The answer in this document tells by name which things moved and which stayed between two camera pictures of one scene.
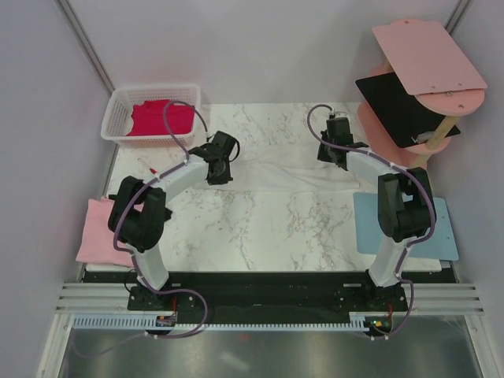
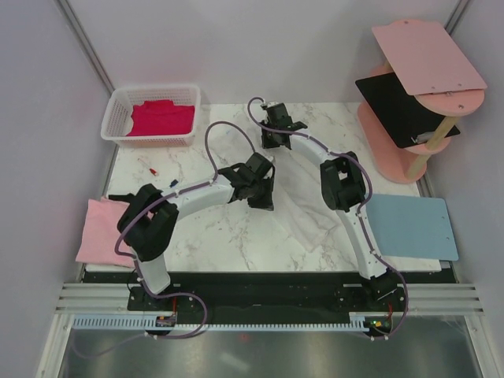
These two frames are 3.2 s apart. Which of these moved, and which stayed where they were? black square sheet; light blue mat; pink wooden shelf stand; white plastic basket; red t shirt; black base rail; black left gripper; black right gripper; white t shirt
Moved: black right gripper; white t shirt; black left gripper
Stayed: black square sheet; red t shirt; white plastic basket; pink wooden shelf stand; light blue mat; black base rail
